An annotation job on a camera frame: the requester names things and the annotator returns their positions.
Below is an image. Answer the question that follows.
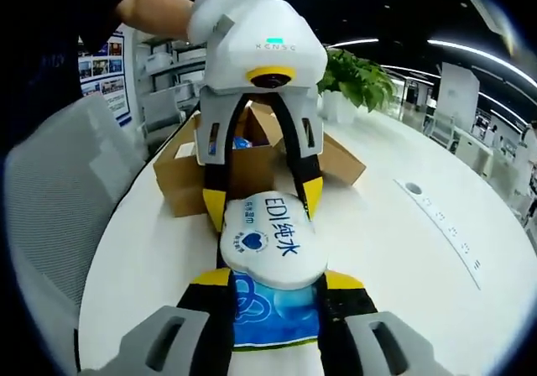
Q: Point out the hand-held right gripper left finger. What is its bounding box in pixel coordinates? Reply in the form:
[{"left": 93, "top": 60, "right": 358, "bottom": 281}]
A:
[{"left": 119, "top": 266, "right": 234, "bottom": 376}]

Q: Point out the ceiling air vent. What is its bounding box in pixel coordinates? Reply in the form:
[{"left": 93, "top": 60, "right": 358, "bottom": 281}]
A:
[{"left": 459, "top": 0, "right": 517, "bottom": 45}]

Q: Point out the brown cardboard shoe box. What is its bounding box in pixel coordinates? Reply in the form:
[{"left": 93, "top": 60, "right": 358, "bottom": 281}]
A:
[{"left": 153, "top": 101, "right": 367, "bottom": 218}]

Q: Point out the green potted plant white pot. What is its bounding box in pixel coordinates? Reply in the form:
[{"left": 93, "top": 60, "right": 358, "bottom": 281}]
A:
[{"left": 316, "top": 48, "right": 398, "bottom": 123}]

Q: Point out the white metal shelf rack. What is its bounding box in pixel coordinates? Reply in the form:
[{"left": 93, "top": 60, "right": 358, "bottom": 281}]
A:
[{"left": 133, "top": 31, "right": 209, "bottom": 138}]

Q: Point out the grey mesh office chair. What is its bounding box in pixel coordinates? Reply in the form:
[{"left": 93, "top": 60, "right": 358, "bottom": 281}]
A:
[{"left": 3, "top": 94, "right": 146, "bottom": 376}]

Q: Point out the blue white wet wipes pack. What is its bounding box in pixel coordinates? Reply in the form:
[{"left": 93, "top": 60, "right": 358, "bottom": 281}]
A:
[{"left": 217, "top": 190, "right": 329, "bottom": 376}]

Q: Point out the blue white display board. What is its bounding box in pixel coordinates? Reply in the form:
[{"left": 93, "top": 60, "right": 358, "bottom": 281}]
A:
[{"left": 77, "top": 31, "right": 131, "bottom": 125}]

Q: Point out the white office chair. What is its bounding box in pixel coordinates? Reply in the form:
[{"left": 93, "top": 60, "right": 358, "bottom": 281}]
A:
[{"left": 431, "top": 111, "right": 463, "bottom": 150}]

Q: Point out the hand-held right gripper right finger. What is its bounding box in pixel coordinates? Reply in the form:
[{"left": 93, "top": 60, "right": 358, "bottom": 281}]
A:
[{"left": 316, "top": 271, "right": 441, "bottom": 376}]

